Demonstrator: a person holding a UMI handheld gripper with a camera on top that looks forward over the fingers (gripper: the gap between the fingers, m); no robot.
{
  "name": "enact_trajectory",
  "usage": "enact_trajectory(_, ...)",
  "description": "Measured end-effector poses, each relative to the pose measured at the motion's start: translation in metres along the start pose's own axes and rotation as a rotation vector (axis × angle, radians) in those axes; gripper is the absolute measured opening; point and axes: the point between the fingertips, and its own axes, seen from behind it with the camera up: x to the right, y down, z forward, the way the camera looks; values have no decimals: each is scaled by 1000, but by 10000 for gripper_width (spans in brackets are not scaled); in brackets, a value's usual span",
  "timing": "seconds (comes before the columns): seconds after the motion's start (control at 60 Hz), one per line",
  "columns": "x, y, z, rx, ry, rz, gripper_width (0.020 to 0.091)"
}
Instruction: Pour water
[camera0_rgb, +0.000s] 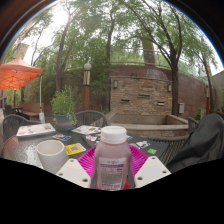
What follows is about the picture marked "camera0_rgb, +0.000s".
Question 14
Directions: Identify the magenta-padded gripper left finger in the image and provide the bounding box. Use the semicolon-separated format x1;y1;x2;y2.
55;145;101;189

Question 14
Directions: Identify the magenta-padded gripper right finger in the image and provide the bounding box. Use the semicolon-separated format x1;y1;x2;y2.
128;144;172;189

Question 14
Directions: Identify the pink drink bottle white cap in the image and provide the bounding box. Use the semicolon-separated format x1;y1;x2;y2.
93;125;133;191

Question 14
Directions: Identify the yellow printed card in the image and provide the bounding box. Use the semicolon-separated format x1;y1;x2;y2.
64;142;88;157

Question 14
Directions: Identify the white ceramic mug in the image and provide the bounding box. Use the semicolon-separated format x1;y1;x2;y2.
35;139;69;175

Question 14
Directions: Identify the black laptop with stickers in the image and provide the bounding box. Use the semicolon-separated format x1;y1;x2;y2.
81;131;170;161

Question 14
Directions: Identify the small colourful sticker card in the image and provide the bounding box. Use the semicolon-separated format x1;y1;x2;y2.
51;133;73;142

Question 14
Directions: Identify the white sticker sheet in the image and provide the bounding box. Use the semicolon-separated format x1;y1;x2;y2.
71;124;102;136

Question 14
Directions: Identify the silver laptop with stickers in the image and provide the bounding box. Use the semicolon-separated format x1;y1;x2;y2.
15;122;57;138

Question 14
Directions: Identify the black jacket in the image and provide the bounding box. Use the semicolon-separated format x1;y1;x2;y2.
165;113;224;174

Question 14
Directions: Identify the potted green plant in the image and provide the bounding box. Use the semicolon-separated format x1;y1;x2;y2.
49;85;79;132

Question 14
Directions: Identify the wooden bench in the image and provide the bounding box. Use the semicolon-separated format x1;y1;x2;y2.
18;102;44;121

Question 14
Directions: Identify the large forked tree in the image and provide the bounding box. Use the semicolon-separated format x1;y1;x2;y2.
126;0;208;116

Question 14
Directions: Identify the leaning tree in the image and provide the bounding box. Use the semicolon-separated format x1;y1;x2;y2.
33;9;94;94

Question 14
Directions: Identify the orange canopy with white pole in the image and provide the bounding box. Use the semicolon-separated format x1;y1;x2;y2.
0;56;46;124

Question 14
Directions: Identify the wooden lamp post with globe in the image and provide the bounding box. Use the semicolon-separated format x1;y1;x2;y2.
204;84;212;116
82;61;93;113

